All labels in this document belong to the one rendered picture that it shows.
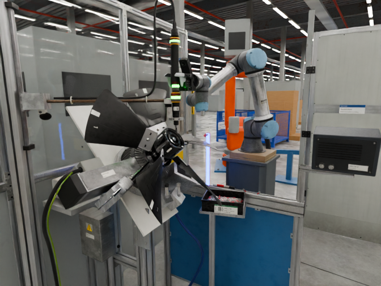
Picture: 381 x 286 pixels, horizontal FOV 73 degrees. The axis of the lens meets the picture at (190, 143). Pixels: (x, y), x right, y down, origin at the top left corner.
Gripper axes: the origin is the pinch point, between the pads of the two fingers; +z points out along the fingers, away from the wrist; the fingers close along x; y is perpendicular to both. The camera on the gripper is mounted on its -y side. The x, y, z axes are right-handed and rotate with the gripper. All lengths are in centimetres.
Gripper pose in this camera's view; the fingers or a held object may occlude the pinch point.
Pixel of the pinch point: (170, 74)
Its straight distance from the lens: 119.4
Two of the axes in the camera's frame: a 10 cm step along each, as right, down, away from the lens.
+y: 0.0, 9.8, 1.7
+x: -8.6, -0.8, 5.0
